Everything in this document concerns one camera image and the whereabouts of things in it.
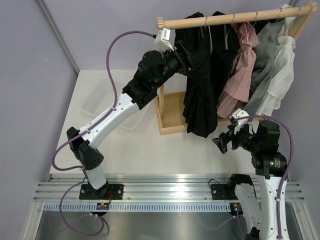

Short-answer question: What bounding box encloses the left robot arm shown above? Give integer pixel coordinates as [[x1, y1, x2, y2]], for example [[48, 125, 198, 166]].
[[66, 41, 204, 200]]

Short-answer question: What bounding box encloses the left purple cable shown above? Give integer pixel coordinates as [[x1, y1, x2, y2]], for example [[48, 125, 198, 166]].
[[51, 30, 157, 236]]

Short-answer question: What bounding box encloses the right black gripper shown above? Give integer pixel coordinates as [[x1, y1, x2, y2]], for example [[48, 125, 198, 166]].
[[212, 120, 262, 154]]

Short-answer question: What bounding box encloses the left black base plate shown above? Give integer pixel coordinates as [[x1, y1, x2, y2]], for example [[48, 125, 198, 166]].
[[79, 183, 124, 200]]

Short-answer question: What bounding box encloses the wooden clothes rack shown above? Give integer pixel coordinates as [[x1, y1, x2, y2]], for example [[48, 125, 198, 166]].
[[155, 2, 318, 136]]

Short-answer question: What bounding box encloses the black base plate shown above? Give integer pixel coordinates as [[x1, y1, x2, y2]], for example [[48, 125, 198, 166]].
[[79, 183, 124, 200], [210, 183, 238, 201]]

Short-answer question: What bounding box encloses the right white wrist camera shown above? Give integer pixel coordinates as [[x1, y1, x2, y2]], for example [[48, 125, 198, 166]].
[[229, 108, 250, 129]]

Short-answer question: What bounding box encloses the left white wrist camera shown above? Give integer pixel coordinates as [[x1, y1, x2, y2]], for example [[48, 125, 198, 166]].
[[154, 27, 175, 52]]

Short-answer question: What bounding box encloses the white plastic basket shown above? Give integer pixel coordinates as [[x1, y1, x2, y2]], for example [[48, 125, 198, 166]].
[[79, 77, 143, 131]]

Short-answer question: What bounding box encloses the black hanging garment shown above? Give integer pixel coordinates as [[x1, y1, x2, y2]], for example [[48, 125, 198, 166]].
[[210, 24, 240, 103]]

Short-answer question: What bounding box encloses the aluminium mounting rail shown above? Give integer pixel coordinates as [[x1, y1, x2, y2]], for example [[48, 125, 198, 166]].
[[33, 173, 306, 202]]

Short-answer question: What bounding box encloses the white slotted cable duct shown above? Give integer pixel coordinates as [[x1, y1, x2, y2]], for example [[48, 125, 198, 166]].
[[44, 202, 231, 213]]

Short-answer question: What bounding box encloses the white hanging garment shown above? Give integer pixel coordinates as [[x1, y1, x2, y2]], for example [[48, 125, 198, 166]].
[[255, 17, 296, 116]]

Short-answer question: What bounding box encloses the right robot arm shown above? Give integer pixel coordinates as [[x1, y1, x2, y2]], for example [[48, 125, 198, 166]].
[[212, 120, 290, 240]]

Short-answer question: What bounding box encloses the pink hanging garment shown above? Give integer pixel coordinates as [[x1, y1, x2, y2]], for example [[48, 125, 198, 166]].
[[217, 22, 259, 119]]

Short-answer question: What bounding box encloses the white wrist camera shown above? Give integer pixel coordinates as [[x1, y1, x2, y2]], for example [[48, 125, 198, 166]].
[[229, 108, 250, 129], [154, 27, 175, 52]]

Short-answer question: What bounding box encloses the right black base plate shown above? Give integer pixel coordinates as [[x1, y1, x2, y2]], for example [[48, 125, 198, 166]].
[[210, 183, 238, 201]]

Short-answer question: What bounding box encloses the black pleated skirt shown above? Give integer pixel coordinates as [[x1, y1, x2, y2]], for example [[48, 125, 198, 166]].
[[174, 24, 218, 138]]

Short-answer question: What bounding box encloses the grey hanging garment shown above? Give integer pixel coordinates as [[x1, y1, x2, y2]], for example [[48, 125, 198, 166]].
[[243, 20, 285, 116]]

